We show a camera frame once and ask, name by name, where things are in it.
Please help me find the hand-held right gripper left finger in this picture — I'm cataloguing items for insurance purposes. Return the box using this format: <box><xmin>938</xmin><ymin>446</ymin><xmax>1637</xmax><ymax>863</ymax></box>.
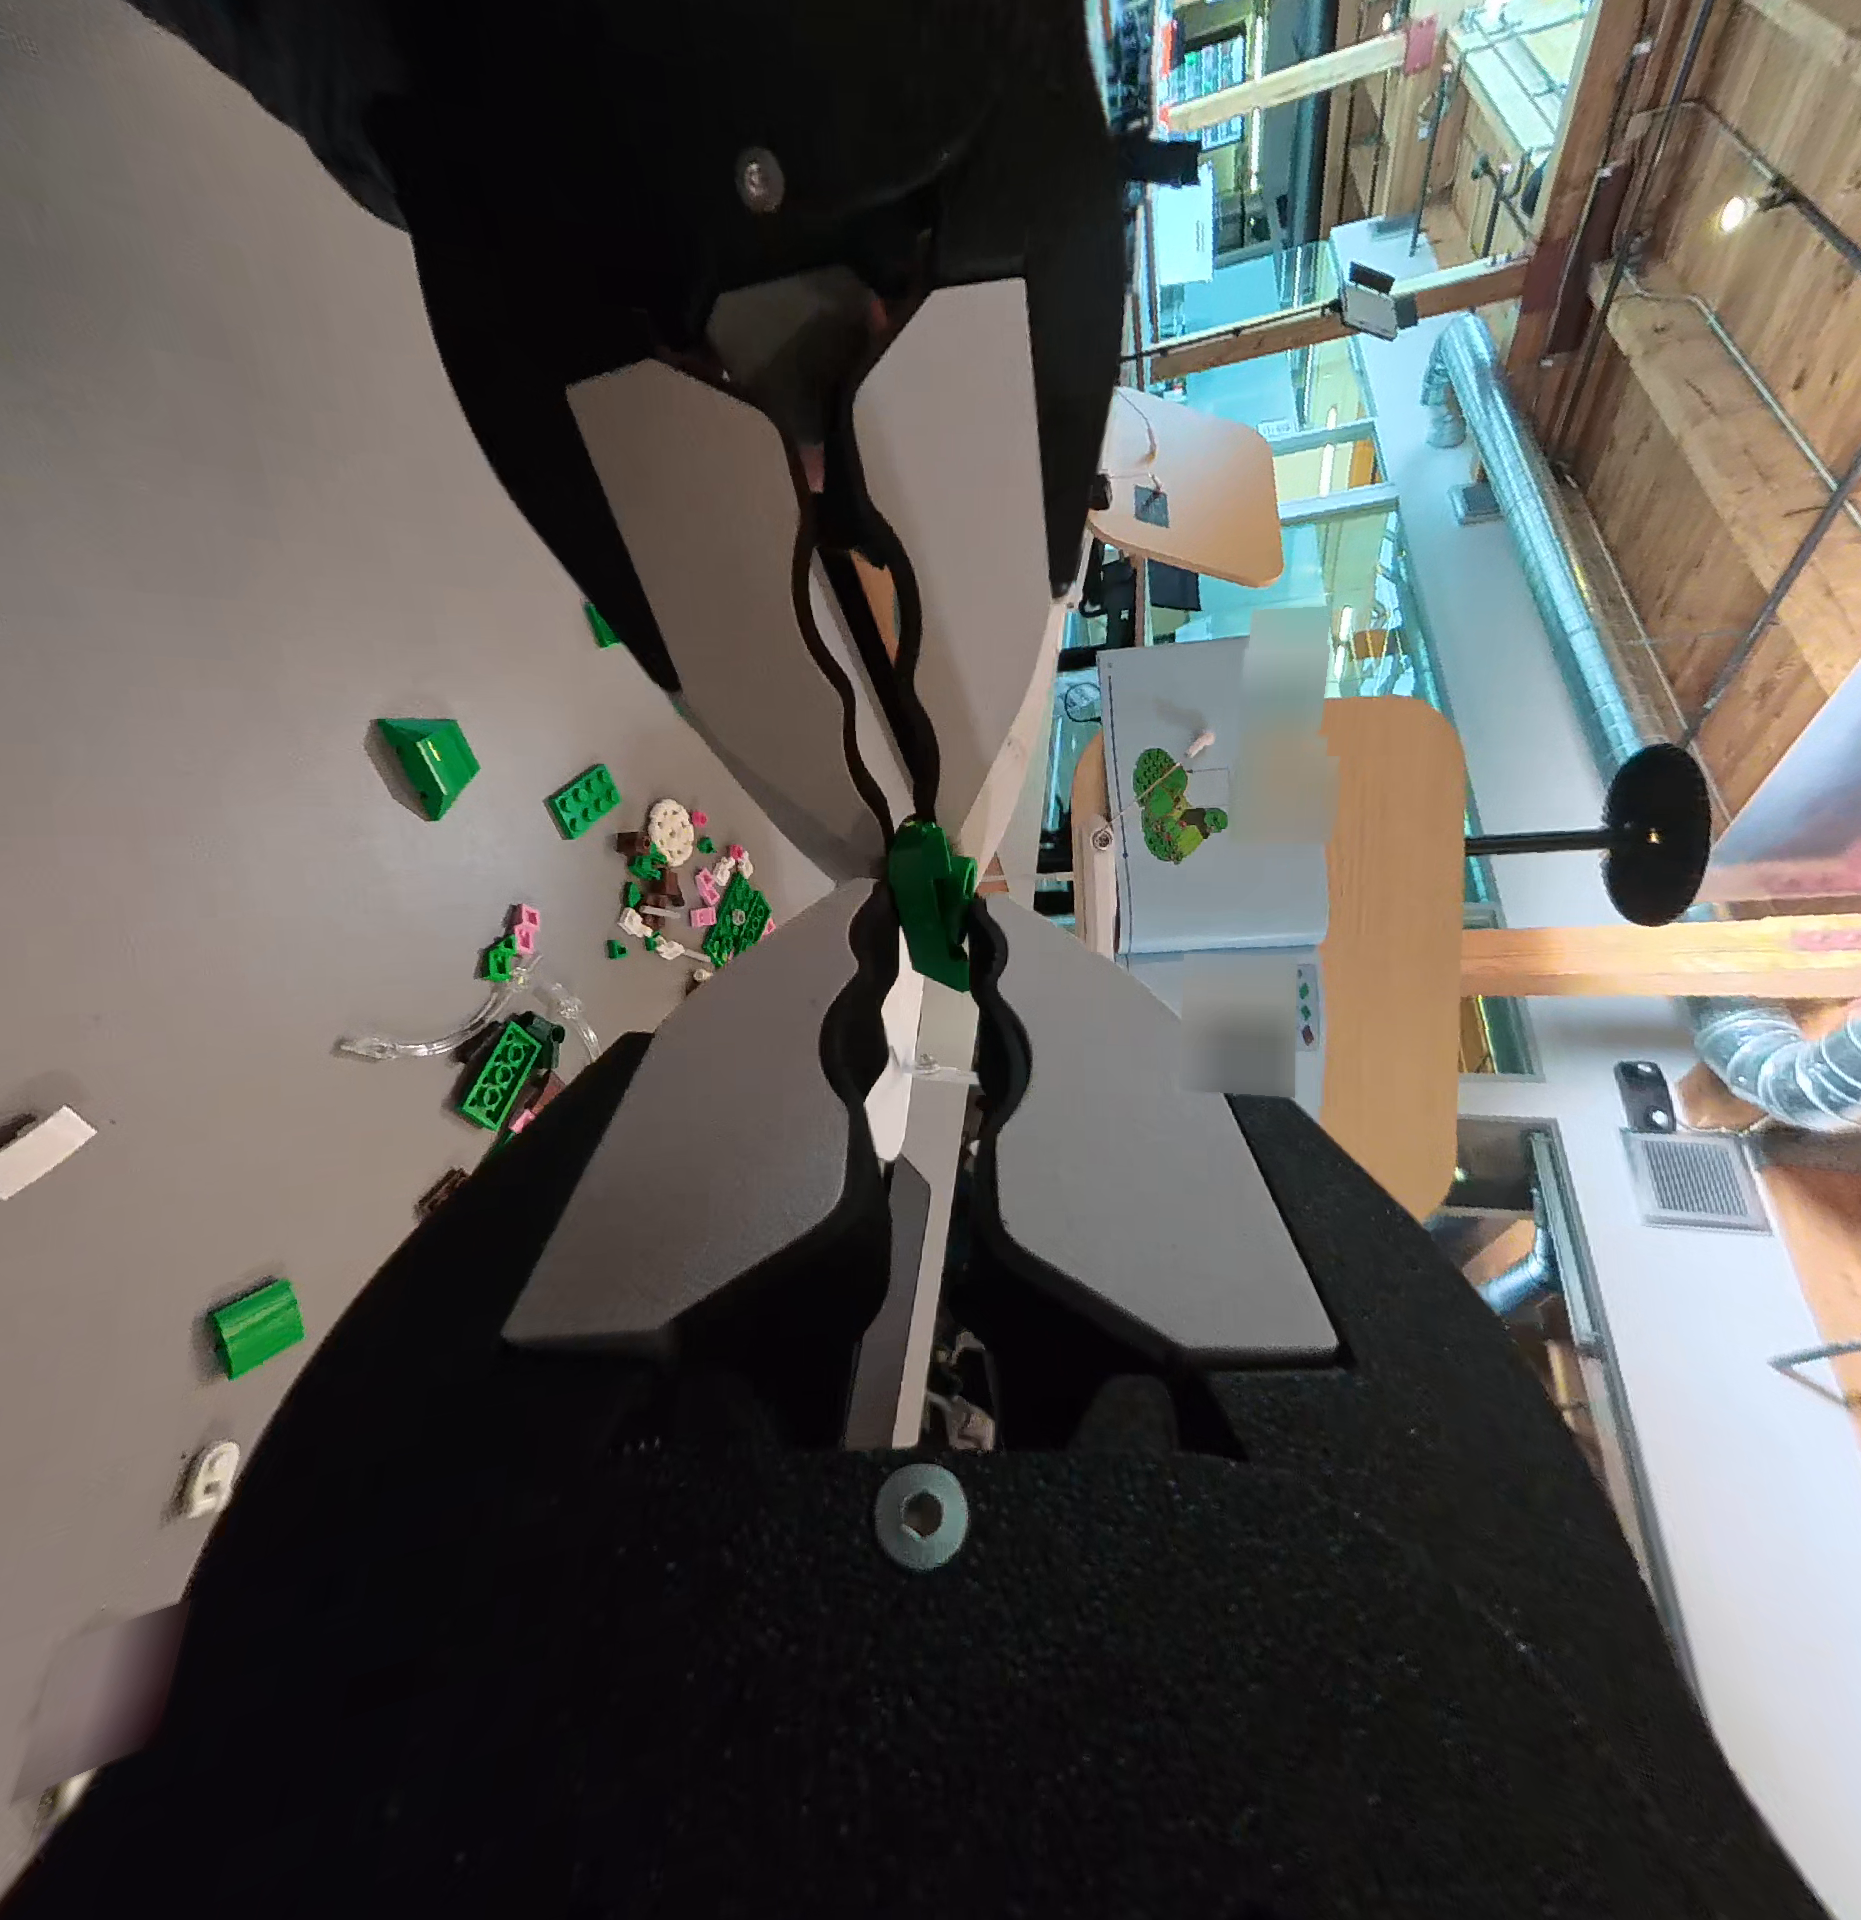
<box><xmin>503</xmin><ymin>875</ymin><xmax>897</xmax><ymax>1452</ymax></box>

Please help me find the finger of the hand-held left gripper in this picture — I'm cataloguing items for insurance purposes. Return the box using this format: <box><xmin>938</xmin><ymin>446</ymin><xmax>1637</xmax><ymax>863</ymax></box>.
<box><xmin>852</xmin><ymin>273</ymin><xmax>1088</xmax><ymax>830</ymax></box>
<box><xmin>565</xmin><ymin>354</ymin><xmax>903</xmax><ymax>890</ymax></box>

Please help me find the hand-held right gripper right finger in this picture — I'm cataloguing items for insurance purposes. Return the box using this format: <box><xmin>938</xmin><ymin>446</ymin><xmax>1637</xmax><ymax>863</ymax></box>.
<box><xmin>952</xmin><ymin>896</ymin><xmax>1346</xmax><ymax>1452</ymax></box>

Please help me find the lego instruction booklet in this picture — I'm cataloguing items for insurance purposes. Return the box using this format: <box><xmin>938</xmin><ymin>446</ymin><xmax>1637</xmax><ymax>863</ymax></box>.
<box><xmin>1094</xmin><ymin>612</ymin><xmax>1329</xmax><ymax>966</ymax></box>

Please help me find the white lego tile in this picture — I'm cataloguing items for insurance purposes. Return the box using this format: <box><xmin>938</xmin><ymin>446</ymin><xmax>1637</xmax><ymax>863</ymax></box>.
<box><xmin>0</xmin><ymin>1105</ymin><xmax>100</xmax><ymax>1204</ymax></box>

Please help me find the green lego plate assembly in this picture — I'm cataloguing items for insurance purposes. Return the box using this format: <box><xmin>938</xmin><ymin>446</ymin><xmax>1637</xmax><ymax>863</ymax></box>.
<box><xmin>701</xmin><ymin>872</ymin><xmax>777</xmax><ymax>972</ymax></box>

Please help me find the silver ventilation duct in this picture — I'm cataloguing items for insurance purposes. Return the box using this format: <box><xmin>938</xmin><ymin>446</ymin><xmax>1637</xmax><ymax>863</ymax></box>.
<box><xmin>1424</xmin><ymin>312</ymin><xmax>1861</xmax><ymax>1129</ymax></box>

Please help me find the small green lego stem piece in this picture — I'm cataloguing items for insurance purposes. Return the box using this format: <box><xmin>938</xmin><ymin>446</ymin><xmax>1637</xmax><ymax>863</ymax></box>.
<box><xmin>885</xmin><ymin>813</ymin><xmax>977</xmax><ymax>996</ymax></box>

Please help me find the transparent curved lego tube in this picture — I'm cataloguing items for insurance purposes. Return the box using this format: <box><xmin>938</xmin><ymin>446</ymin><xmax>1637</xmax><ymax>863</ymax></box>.
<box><xmin>334</xmin><ymin>982</ymin><xmax>603</xmax><ymax>1070</ymax></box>

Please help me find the wooden ceiling beam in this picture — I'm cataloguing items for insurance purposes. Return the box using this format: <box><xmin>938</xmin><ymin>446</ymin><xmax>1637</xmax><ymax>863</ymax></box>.
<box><xmin>1460</xmin><ymin>896</ymin><xmax>1861</xmax><ymax>1002</ymax></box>

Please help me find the large green ringed lego plate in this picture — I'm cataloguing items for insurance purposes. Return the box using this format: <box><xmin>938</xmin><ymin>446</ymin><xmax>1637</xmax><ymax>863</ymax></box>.
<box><xmin>457</xmin><ymin>1013</ymin><xmax>560</xmax><ymax>1131</ymax></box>

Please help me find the wall vent grille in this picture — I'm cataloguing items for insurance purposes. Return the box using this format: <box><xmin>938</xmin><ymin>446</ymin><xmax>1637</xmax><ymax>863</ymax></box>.
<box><xmin>1622</xmin><ymin>1128</ymin><xmax>1776</xmax><ymax>1236</ymax></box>

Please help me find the black round disc on pole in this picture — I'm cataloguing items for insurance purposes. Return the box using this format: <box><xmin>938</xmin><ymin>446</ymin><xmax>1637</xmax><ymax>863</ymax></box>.
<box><xmin>1466</xmin><ymin>744</ymin><xmax>1717</xmax><ymax>927</ymax></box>

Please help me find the green wedge slope lego piece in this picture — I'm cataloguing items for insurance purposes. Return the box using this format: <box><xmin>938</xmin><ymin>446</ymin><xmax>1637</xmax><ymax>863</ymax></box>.
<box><xmin>372</xmin><ymin>714</ymin><xmax>482</xmax><ymax>823</ymax></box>

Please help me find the green curved slope lego piece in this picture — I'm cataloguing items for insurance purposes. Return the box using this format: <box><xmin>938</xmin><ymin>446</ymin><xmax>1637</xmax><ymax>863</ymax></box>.
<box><xmin>207</xmin><ymin>1275</ymin><xmax>306</xmax><ymax>1379</ymax></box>

